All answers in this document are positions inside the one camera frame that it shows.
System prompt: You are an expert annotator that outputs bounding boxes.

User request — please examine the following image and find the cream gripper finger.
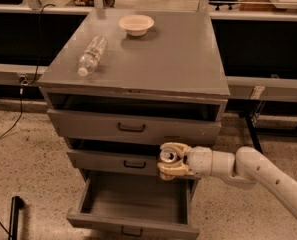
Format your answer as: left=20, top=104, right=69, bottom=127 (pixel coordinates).
left=160, top=142, right=191, bottom=161
left=157, top=162, right=193, bottom=181

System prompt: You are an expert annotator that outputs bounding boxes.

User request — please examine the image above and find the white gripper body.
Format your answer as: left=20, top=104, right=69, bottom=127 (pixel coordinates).
left=186, top=147, right=213, bottom=178

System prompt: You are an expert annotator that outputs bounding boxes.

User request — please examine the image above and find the orange soda can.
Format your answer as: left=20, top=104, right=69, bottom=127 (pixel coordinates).
left=159, top=149, right=178, bottom=164

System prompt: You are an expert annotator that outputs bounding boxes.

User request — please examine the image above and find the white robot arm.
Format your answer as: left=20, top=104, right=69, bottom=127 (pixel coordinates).
left=157, top=142, right=297, bottom=220

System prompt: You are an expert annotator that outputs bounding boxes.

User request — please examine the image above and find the grey middle drawer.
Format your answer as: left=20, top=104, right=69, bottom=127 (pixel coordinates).
left=65, top=137, right=208, bottom=180

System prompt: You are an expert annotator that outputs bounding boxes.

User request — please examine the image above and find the grey drawer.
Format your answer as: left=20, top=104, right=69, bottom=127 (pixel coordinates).
left=67, top=171, right=199, bottom=240
left=65, top=137, right=208, bottom=180
left=48, top=93, right=221, bottom=145

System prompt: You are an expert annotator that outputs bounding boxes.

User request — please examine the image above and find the grey bottom drawer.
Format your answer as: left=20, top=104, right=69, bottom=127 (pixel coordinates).
left=67, top=171, right=199, bottom=240

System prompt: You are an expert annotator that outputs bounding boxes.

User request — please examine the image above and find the grey drawer cabinet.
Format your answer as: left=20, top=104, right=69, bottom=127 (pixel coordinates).
left=37, top=7, right=231, bottom=198

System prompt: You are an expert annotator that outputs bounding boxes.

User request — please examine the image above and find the grey top drawer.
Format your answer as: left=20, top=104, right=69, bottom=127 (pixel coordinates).
left=48, top=93, right=221, bottom=145

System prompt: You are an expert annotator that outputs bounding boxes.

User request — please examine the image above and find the black table leg with caster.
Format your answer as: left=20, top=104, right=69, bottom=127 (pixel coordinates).
left=244, top=114, right=262, bottom=153

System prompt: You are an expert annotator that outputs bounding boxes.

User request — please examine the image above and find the clear plastic water bottle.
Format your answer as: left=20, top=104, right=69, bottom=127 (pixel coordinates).
left=77, top=35, right=108, bottom=77

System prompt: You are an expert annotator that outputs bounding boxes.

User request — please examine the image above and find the white paper bowl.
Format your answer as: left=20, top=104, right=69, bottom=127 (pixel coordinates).
left=118, top=15, right=154, bottom=37

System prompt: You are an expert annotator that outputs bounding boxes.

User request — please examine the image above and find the black floor stand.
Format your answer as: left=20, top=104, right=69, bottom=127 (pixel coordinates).
left=8, top=196, right=24, bottom=240

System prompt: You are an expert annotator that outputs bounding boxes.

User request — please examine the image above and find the black power cable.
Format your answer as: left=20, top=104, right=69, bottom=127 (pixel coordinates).
left=0, top=3, right=56, bottom=144

